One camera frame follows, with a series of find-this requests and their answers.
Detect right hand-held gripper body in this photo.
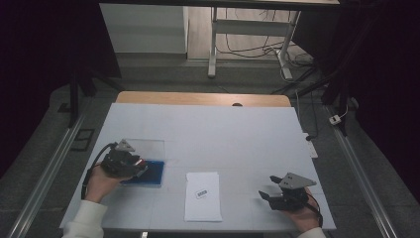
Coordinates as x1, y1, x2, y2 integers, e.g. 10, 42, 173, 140
267, 172, 318, 212

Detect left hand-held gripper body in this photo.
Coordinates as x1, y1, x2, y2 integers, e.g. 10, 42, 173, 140
99, 139, 144, 179

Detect blue tray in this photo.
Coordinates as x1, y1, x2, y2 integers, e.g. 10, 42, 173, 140
120, 138, 166, 188

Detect person's right hand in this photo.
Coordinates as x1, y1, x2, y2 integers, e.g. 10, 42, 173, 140
282, 187, 324, 233

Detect person's left hand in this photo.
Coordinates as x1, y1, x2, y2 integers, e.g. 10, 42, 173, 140
83, 164, 132, 204

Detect person's right white sleeve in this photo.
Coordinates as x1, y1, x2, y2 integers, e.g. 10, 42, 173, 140
296, 227, 329, 238

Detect person's white sleeve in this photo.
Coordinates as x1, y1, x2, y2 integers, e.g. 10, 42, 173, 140
296, 227, 329, 238
60, 199, 109, 238

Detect white paper sheets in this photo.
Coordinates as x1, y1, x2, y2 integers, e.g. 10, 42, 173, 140
183, 172, 224, 223

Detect person's left white sleeve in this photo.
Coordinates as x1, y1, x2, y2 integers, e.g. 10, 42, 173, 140
60, 199, 109, 238

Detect large white board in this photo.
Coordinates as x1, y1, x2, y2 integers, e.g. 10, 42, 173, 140
58, 102, 337, 232

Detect black stand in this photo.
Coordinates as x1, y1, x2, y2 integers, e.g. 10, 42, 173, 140
66, 63, 124, 129
270, 63, 352, 137

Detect wooden table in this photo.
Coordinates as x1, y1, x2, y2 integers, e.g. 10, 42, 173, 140
115, 91, 292, 108

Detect dark curtain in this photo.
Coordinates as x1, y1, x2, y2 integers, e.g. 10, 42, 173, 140
291, 0, 420, 203
0, 0, 122, 179

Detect white cabinet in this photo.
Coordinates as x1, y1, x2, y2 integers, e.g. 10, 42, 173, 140
99, 3, 189, 55

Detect left hand-held gripper black cable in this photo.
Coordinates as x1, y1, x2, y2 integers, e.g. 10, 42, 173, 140
80, 142, 119, 201

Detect hand-held gripper black cable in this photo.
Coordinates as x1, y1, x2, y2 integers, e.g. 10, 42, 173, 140
80, 142, 119, 201
304, 191, 325, 229

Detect right hand-held gripper black cable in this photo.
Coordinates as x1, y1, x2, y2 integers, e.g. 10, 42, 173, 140
304, 191, 325, 229

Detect black floor socket frame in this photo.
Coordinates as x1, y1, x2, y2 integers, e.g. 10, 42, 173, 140
69, 128, 96, 153

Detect metal floor rail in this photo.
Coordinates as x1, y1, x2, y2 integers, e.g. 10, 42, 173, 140
6, 113, 85, 238
325, 105, 399, 238

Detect black cable beside table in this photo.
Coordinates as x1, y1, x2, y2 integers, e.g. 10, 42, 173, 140
294, 89, 320, 142

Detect white adapter with cable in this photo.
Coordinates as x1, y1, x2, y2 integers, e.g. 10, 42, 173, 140
328, 104, 350, 126

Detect bundle of black floor cables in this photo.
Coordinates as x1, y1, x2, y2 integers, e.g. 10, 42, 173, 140
216, 8, 315, 68

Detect white desk frame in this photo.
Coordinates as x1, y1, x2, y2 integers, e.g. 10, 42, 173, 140
98, 0, 341, 80

